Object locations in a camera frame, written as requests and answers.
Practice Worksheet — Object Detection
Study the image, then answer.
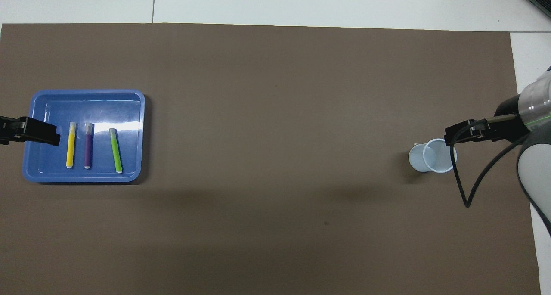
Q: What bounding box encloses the green pen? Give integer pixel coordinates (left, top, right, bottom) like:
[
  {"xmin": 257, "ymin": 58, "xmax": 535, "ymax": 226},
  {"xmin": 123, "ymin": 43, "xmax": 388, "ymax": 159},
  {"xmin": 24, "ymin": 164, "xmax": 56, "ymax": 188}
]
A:
[{"xmin": 109, "ymin": 128, "xmax": 123, "ymax": 174}]

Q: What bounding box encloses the purple pen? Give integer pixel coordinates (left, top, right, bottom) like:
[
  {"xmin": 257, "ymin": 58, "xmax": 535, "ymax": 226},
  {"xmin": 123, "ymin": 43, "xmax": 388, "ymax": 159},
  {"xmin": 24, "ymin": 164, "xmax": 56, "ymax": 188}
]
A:
[{"xmin": 84, "ymin": 123, "xmax": 94, "ymax": 169}]

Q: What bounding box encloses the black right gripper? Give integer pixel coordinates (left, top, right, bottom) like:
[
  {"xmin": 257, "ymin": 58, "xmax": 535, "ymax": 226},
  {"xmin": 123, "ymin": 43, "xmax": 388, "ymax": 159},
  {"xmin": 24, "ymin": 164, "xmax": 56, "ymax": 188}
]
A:
[{"xmin": 445, "ymin": 95, "xmax": 531, "ymax": 146}]

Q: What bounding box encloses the translucent plastic cup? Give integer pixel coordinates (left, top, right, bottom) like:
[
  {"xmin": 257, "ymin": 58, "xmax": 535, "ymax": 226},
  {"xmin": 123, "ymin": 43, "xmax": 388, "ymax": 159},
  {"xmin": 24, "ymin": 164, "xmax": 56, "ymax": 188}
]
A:
[{"xmin": 409, "ymin": 139, "xmax": 458, "ymax": 174}]

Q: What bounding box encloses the blue plastic tray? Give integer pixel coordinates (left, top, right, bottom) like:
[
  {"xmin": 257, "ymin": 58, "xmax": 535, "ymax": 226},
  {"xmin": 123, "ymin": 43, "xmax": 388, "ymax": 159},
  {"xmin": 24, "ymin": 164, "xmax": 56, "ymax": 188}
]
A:
[{"xmin": 22, "ymin": 90, "xmax": 145, "ymax": 183}]

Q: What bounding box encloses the brown table mat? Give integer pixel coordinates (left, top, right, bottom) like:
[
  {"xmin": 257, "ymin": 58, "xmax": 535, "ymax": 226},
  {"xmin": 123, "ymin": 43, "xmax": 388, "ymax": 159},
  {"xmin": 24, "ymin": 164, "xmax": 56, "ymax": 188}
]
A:
[{"xmin": 0, "ymin": 23, "xmax": 542, "ymax": 295}]

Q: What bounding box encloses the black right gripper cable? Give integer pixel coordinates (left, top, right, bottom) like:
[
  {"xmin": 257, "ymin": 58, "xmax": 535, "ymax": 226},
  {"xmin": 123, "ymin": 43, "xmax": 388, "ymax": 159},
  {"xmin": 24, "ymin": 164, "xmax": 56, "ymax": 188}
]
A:
[{"xmin": 450, "ymin": 114, "xmax": 529, "ymax": 208}]

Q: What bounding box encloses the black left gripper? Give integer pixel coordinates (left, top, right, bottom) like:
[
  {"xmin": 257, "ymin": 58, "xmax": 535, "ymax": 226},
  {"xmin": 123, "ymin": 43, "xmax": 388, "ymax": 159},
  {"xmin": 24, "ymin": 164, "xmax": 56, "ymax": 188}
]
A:
[{"xmin": 0, "ymin": 116, "xmax": 60, "ymax": 146}]

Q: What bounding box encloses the yellow pen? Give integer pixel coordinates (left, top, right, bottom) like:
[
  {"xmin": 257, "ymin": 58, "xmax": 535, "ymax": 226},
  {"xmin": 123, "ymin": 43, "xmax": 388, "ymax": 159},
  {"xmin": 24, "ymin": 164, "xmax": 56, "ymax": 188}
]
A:
[{"xmin": 66, "ymin": 122, "xmax": 77, "ymax": 168}]

